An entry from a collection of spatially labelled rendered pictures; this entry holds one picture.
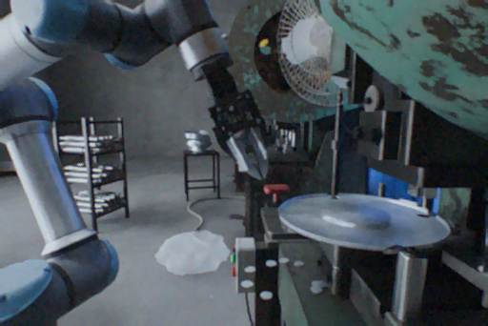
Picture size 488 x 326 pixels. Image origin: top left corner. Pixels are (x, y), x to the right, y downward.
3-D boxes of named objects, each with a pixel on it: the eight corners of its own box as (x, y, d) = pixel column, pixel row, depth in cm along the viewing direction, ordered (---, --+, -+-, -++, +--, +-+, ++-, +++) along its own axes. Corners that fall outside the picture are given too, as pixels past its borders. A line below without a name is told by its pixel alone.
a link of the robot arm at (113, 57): (72, 21, 47) (119, -19, 42) (126, 38, 57) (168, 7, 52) (90, 69, 47) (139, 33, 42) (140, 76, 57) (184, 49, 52)
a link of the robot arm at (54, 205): (44, 321, 64) (-52, 85, 63) (101, 285, 77) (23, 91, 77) (78, 315, 58) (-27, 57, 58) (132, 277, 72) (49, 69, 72)
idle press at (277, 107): (225, 267, 193) (221, -29, 162) (231, 216, 290) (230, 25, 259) (462, 268, 192) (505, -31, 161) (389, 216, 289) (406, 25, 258)
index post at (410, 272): (401, 322, 38) (408, 253, 37) (389, 308, 41) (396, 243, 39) (422, 322, 38) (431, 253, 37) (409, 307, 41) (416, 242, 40)
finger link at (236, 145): (250, 193, 49) (225, 141, 47) (246, 184, 55) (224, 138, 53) (267, 184, 49) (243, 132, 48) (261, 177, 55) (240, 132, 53)
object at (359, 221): (293, 253, 41) (294, 247, 41) (271, 196, 70) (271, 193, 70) (498, 251, 42) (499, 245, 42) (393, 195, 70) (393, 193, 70)
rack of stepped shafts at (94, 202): (99, 234, 245) (89, 117, 228) (58, 228, 259) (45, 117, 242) (133, 217, 285) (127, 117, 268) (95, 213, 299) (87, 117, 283)
